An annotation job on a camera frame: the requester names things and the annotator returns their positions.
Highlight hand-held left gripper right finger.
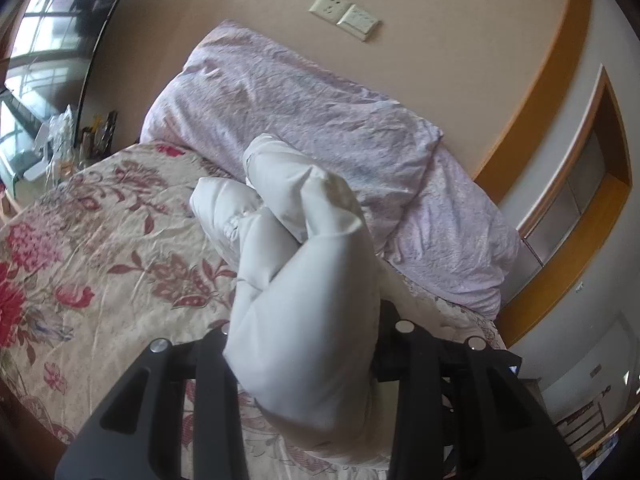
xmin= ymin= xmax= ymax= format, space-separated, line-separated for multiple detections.
xmin=372 ymin=299 xmax=583 ymax=480

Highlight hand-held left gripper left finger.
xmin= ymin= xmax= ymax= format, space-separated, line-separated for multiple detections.
xmin=54 ymin=324 xmax=251 ymax=480

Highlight white puffer jacket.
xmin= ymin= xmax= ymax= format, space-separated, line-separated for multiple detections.
xmin=190 ymin=132 xmax=396 ymax=471

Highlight pink crinkled pillow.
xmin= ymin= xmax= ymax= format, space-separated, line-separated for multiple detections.
xmin=370 ymin=145 xmax=521 ymax=321
xmin=140 ymin=20 xmax=443 ymax=226

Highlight floral bed sheet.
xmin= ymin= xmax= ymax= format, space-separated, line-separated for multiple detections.
xmin=0 ymin=142 xmax=506 ymax=480

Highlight frosted glass door panel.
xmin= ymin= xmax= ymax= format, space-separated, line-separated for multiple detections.
xmin=520 ymin=130 xmax=608 ymax=266

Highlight dark bottles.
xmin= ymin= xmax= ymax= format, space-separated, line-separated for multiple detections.
xmin=80 ymin=110 xmax=121 ymax=161

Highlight clear plastic bag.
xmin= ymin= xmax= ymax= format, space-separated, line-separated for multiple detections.
xmin=47 ymin=105 xmax=77 ymax=181

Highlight white light switch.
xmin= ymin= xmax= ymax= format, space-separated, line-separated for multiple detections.
xmin=336 ymin=4 xmax=381 ymax=42

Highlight white wall socket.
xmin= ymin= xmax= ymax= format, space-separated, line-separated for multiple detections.
xmin=307 ymin=0 xmax=351 ymax=23

